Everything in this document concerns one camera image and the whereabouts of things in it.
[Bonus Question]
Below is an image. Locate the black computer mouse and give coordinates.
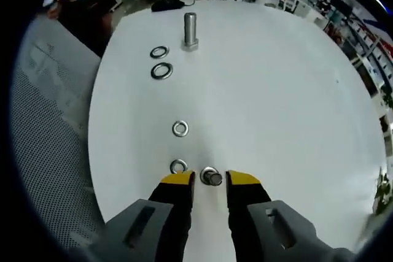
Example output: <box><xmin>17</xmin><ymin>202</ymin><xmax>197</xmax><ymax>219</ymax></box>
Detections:
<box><xmin>150</xmin><ymin>0</ymin><xmax>185</xmax><ymax>12</ymax></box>

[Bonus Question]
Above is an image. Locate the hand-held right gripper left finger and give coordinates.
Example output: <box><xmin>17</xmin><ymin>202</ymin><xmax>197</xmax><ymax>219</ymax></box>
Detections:
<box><xmin>66</xmin><ymin>169</ymin><xmax>197</xmax><ymax>262</ymax></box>

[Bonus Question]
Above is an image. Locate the large dark washer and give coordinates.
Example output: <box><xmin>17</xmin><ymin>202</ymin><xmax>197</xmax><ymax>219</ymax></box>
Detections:
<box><xmin>150</xmin><ymin>62</ymin><xmax>174</xmax><ymax>80</ymax></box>
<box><xmin>149</xmin><ymin>45</ymin><xmax>170</xmax><ymax>60</ymax></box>

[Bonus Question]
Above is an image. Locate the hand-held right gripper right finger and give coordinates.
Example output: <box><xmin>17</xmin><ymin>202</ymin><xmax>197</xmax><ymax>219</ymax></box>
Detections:
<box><xmin>226</xmin><ymin>169</ymin><xmax>356</xmax><ymax>262</ymax></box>

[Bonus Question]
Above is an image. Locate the small threaded stud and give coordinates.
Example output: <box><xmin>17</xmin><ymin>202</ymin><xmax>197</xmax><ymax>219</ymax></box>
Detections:
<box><xmin>206</xmin><ymin>171</ymin><xmax>224</xmax><ymax>187</ymax></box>

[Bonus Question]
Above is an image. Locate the grey mesh chair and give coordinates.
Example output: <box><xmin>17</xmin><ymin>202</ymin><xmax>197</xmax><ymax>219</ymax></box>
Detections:
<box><xmin>10</xmin><ymin>16</ymin><xmax>107</xmax><ymax>250</ymax></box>

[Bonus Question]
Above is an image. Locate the large potted plant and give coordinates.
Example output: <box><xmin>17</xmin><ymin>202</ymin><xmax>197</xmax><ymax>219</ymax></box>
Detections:
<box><xmin>373</xmin><ymin>166</ymin><xmax>393</xmax><ymax>214</ymax></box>

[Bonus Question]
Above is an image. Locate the large threaded stud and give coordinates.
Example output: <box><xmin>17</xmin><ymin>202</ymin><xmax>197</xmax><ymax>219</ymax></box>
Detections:
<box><xmin>180</xmin><ymin>12</ymin><xmax>201</xmax><ymax>52</ymax></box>

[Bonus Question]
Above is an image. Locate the small green plant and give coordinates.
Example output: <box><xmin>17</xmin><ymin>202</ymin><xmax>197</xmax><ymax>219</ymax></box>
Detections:
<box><xmin>382</xmin><ymin>85</ymin><xmax>393</xmax><ymax>108</ymax></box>

